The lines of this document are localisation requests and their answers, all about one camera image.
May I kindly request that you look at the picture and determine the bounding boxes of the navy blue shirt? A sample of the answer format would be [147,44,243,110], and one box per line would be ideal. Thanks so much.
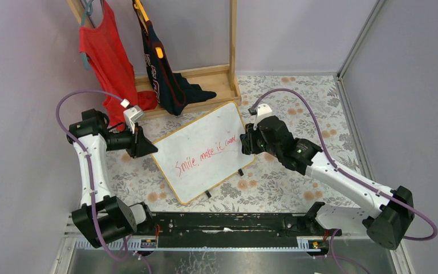
[134,9,217,116]

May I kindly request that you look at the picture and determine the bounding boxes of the yellow clothes hanger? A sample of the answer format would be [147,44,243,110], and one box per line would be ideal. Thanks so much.
[133,0,149,24]

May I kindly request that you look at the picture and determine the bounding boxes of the purple cable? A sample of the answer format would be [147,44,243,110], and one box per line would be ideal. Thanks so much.
[55,89,152,274]
[248,88,438,274]

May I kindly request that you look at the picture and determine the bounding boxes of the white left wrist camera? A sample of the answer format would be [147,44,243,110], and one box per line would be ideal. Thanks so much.
[120,99,145,134]

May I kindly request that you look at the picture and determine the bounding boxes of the wooden clothes rack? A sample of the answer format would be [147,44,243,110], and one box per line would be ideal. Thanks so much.
[66,0,241,119]

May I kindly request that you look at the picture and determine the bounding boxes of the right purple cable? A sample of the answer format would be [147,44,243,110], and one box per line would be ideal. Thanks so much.
[248,88,438,274]

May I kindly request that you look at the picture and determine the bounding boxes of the red tank top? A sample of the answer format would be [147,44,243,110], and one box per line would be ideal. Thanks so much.
[86,1,158,111]

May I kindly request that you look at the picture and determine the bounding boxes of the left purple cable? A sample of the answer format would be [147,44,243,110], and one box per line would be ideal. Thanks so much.
[55,89,152,274]

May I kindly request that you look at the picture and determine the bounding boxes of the teal clothes hanger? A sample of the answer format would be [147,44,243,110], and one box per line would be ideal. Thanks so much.
[79,1,93,70]

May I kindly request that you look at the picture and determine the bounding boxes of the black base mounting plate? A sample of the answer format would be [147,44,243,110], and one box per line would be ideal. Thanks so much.
[134,212,342,251]

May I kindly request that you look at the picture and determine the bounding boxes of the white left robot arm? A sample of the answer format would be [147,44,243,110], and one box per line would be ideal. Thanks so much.
[67,109,158,248]

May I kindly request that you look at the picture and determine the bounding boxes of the aluminium frame rail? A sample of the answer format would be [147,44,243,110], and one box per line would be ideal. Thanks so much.
[337,0,387,81]

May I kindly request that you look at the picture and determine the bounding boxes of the yellow framed whiteboard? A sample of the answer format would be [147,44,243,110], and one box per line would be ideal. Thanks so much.
[152,101,255,204]

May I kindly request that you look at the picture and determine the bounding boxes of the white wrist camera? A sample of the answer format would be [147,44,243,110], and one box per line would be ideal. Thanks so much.
[120,99,145,134]
[248,104,273,130]

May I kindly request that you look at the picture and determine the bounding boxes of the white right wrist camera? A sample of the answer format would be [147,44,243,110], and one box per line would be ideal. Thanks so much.
[248,104,273,130]

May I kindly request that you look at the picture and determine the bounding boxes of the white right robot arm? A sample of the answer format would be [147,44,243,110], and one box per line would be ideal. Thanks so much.
[240,116,414,250]

